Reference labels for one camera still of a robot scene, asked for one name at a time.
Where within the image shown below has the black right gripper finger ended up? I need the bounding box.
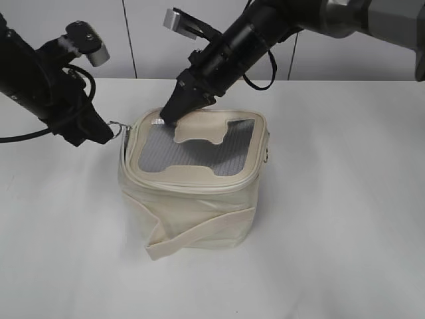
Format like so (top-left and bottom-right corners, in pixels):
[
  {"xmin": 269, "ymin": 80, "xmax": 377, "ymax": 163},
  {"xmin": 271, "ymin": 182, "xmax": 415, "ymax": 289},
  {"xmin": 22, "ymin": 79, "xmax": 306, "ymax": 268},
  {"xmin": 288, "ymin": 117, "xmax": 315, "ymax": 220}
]
[{"xmin": 160, "ymin": 81, "xmax": 216, "ymax": 126}]

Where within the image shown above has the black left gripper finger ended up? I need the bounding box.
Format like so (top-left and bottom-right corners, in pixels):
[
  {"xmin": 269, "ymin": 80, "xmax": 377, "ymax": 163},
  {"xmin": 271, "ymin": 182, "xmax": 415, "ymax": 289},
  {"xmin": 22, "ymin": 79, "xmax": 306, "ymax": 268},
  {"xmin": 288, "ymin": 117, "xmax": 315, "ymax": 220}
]
[{"xmin": 76, "ymin": 106, "xmax": 114, "ymax": 145}]

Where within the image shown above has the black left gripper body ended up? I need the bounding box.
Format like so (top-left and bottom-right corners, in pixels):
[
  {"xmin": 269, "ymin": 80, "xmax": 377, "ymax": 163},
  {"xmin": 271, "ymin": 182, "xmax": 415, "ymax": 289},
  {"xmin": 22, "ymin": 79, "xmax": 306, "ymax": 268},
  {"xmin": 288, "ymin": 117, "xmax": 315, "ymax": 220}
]
[{"xmin": 39, "ymin": 76, "xmax": 96, "ymax": 146}]

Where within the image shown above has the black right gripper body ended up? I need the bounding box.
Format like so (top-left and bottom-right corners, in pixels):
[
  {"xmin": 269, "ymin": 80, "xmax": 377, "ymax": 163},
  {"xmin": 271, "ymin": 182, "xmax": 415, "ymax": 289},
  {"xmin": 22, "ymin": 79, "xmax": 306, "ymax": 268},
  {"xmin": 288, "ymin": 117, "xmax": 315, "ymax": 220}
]
[{"xmin": 181, "ymin": 31, "xmax": 266, "ymax": 98}]

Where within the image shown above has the metal zipper pull ring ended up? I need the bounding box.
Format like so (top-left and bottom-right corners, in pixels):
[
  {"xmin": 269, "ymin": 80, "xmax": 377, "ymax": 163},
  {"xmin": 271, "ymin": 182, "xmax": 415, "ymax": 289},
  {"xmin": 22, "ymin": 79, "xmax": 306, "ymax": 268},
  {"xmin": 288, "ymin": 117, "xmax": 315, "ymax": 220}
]
[{"xmin": 109, "ymin": 120, "xmax": 131, "ymax": 140}]

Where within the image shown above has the cream canvas zipper bag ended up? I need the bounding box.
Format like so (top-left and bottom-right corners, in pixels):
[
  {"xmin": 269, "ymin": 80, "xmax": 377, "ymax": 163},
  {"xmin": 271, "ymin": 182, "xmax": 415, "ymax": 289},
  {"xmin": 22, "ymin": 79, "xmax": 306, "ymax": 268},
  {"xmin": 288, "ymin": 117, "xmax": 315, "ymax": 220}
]
[{"xmin": 118, "ymin": 110, "xmax": 270, "ymax": 260}]

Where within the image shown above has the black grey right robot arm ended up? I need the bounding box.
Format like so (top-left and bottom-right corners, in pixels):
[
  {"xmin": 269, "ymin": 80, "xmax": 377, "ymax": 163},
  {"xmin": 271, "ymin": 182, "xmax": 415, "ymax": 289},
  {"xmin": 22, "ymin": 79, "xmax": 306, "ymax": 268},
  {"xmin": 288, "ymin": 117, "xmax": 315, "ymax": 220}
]
[{"xmin": 160, "ymin": 1, "xmax": 424, "ymax": 124}]

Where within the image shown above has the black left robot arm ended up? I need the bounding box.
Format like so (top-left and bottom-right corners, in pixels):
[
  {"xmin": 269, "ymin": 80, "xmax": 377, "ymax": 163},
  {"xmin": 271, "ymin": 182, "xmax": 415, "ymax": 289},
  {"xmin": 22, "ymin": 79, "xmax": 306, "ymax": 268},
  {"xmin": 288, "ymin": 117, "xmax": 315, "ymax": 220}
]
[{"xmin": 1, "ymin": 18, "xmax": 114, "ymax": 147}]

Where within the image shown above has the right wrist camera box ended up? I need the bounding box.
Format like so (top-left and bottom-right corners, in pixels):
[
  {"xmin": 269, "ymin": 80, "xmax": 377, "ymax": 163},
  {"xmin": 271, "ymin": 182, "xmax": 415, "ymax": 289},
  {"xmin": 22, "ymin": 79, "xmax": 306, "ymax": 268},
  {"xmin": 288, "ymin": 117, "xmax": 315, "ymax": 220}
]
[{"xmin": 163, "ymin": 7, "xmax": 222, "ymax": 42}]

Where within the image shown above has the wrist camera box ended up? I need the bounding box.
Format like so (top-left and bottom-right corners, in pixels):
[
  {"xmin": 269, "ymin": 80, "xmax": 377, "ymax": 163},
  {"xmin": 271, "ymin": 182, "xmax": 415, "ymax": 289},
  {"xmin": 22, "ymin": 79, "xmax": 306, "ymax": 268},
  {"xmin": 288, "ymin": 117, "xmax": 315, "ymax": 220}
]
[
  {"xmin": 163, "ymin": 7, "xmax": 222, "ymax": 42},
  {"xmin": 58, "ymin": 21, "xmax": 110, "ymax": 67}
]

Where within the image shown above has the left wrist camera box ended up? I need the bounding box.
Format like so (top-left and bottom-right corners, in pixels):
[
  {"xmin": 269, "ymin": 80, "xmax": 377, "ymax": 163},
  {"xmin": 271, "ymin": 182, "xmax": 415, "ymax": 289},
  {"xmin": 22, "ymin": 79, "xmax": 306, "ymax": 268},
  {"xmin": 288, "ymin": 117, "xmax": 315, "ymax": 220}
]
[{"xmin": 58, "ymin": 21, "xmax": 110, "ymax": 67}]

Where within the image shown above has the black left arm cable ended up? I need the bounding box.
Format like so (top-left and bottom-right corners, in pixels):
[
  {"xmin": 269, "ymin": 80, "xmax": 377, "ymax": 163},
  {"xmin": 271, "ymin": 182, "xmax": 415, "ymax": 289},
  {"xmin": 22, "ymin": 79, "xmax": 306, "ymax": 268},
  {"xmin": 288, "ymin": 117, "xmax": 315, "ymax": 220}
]
[{"xmin": 0, "ymin": 63, "xmax": 97, "ymax": 144}]

